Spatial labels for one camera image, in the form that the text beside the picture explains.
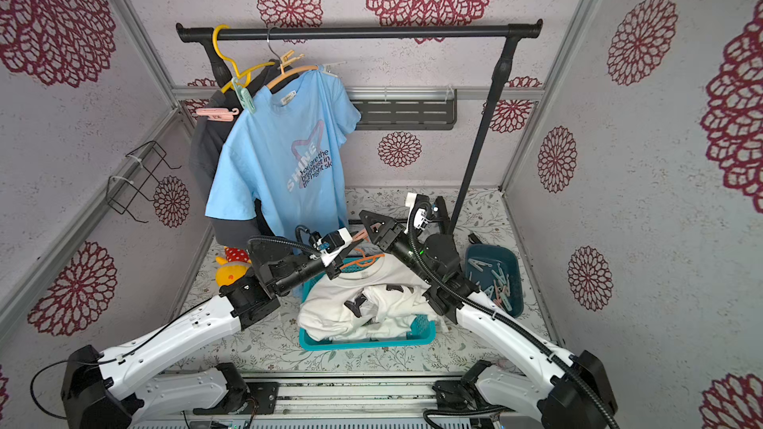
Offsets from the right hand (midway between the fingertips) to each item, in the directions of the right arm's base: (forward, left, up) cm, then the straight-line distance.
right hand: (362, 216), depth 63 cm
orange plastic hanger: (+6, -1, -27) cm, 28 cm away
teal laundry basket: (-12, -15, -37) cm, 42 cm away
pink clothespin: (-3, 0, -3) cm, 4 cm away
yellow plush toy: (+3, +42, -29) cm, 51 cm away
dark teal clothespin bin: (+10, -44, -36) cm, 57 cm away
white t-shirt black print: (-8, -6, -26) cm, 28 cm away
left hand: (-1, +2, -6) cm, 7 cm away
